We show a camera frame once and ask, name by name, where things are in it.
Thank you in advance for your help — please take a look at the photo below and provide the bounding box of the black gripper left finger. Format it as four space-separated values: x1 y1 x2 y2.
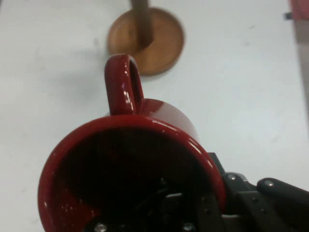
135 193 226 232

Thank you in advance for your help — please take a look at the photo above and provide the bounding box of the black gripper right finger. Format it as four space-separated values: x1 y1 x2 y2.
207 152 309 232

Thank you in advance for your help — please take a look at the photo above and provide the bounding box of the red enamel mug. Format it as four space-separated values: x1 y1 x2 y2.
37 54 227 232

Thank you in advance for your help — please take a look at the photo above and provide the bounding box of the wooden mug tree stand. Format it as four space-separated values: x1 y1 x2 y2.
107 0 186 77

